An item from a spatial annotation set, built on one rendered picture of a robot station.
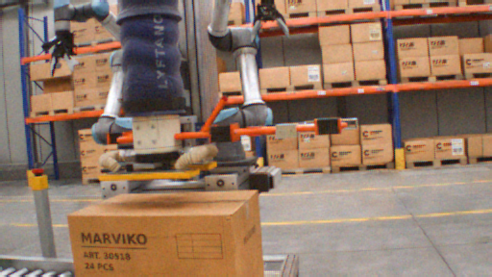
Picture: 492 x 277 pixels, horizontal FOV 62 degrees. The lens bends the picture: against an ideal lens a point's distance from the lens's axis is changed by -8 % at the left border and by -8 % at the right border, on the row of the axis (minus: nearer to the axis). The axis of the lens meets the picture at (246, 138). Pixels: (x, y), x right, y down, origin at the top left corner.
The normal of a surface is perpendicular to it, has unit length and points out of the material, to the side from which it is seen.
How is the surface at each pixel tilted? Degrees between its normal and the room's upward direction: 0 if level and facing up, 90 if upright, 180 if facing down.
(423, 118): 90
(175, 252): 90
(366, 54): 93
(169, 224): 90
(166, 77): 74
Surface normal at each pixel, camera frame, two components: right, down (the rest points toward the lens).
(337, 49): -0.19, 0.04
